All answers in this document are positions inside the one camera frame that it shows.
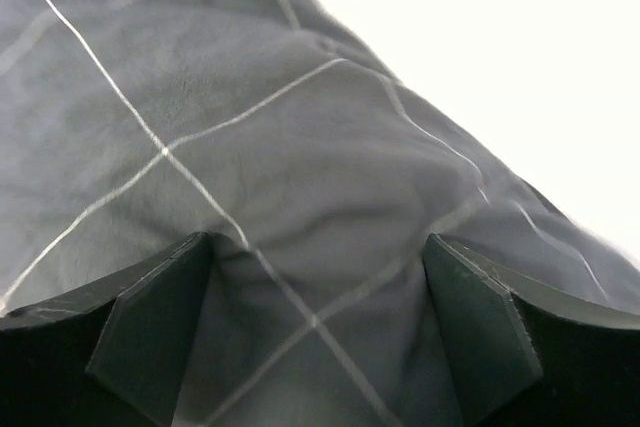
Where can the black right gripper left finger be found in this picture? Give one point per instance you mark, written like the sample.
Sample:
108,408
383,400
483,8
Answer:
110,353

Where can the dark grey checked pillowcase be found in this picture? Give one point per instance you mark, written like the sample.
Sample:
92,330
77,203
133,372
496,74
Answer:
127,125

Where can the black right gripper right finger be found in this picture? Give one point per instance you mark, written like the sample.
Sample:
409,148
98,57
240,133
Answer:
522,353

